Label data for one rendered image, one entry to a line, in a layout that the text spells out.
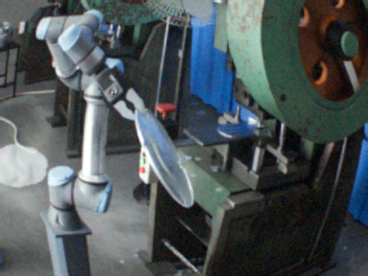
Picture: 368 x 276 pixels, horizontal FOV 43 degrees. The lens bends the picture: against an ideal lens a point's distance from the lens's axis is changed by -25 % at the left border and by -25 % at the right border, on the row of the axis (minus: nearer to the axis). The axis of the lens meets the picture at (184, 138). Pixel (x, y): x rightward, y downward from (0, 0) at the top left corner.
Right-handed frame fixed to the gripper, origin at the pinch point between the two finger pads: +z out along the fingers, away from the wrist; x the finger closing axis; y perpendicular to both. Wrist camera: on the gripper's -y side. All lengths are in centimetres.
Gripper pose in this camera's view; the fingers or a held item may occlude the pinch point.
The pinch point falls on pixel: (139, 115)
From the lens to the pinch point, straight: 153.6
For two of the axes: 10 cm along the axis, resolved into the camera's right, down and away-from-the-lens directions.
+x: -7.6, 6.4, 0.9
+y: -2.3, -4.0, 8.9
